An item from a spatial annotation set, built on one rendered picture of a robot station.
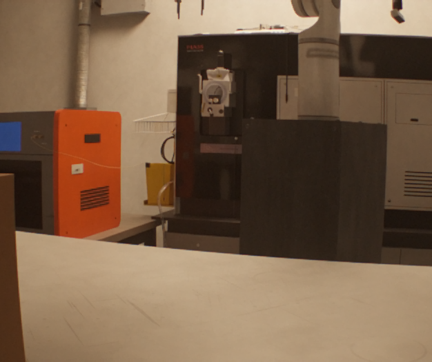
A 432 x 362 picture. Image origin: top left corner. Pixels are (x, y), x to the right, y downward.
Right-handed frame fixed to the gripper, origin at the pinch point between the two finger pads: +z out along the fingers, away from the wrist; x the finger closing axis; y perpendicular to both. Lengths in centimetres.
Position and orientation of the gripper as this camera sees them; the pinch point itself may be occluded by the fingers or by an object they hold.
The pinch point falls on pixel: (190, 16)
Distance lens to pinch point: 96.0
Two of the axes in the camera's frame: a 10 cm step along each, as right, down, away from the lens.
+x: 7.8, 0.8, -6.3
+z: -0.2, 10.0, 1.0
